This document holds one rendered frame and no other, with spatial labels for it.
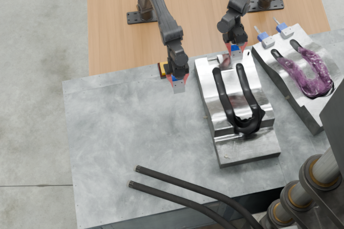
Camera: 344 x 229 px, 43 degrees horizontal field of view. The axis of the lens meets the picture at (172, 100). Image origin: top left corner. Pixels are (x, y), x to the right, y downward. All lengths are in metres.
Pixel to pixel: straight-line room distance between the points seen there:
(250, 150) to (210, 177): 0.20
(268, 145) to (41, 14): 2.11
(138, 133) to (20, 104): 1.30
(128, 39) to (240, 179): 0.87
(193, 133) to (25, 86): 1.52
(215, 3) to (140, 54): 0.48
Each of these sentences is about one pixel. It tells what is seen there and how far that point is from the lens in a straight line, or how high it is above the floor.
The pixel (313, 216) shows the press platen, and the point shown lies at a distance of 1.42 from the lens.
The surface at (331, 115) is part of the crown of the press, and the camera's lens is 0.88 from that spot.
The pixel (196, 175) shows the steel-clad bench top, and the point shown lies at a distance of 1.91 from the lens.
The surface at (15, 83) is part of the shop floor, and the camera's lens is 3.19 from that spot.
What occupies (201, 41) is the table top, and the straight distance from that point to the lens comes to 2.19.
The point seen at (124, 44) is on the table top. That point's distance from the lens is 2.20.
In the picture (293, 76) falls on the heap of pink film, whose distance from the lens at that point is 2.03.
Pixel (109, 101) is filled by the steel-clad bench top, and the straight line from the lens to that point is 2.06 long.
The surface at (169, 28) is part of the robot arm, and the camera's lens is 1.74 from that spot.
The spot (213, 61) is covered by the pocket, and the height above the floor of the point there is 0.86.
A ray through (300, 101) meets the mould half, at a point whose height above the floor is 0.87.
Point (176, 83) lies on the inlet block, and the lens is 1.89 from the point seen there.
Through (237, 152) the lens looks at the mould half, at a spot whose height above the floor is 0.86.
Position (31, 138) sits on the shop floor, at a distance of 2.98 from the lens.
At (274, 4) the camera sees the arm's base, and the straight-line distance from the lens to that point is 2.35.
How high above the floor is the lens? 2.63
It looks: 64 degrees down
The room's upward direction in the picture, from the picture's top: 3 degrees counter-clockwise
